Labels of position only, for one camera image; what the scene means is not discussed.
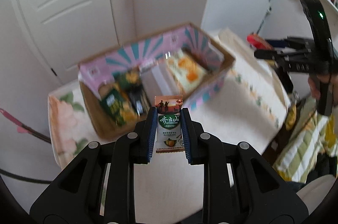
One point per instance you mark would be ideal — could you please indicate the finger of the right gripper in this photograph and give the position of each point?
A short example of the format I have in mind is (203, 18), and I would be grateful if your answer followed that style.
(277, 43)
(267, 54)

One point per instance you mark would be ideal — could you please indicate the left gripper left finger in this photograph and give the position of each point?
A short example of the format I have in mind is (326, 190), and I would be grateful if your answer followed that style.
(97, 186)

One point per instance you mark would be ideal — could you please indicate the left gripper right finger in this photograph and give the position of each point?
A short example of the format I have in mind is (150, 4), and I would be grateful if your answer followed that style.
(239, 186)

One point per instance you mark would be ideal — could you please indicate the red black snack packet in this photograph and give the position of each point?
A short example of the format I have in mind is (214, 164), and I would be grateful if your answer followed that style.
(259, 43)

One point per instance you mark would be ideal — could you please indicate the brown green candy packet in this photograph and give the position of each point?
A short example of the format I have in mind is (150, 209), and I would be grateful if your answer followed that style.
(168, 132)

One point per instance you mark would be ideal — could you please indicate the orange cake snack bag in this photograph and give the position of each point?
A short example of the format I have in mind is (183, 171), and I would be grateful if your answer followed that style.
(186, 72)

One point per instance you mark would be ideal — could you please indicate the large green cracker packet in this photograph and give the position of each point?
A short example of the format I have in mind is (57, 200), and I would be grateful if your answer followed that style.
(118, 108)

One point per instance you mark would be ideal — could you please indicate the black gold snack packet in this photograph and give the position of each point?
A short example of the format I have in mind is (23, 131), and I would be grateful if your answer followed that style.
(139, 100)

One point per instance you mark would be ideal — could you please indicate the small green cracker packet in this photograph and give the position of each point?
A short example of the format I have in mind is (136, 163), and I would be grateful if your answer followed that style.
(129, 79)

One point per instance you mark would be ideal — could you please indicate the translucent brown cake packet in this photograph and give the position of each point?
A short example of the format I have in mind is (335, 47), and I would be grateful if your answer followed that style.
(157, 81)

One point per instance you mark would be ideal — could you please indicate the clear waffle cookie packet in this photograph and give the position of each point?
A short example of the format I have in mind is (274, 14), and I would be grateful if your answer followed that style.
(105, 89)

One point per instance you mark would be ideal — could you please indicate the person's right hand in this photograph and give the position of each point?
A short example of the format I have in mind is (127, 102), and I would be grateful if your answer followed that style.
(332, 79)

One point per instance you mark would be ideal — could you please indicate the striped green bedding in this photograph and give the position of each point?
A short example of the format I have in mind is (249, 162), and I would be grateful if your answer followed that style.
(313, 134)

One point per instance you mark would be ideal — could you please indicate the cardboard box with pink lining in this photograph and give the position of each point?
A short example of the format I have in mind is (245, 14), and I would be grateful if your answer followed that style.
(144, 53)

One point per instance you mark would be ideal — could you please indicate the white panel door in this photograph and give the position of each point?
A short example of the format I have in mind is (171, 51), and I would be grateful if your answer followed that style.
(61, 33)

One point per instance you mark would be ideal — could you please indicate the pink handled mop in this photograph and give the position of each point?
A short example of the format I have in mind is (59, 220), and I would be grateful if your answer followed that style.
(22, 128)

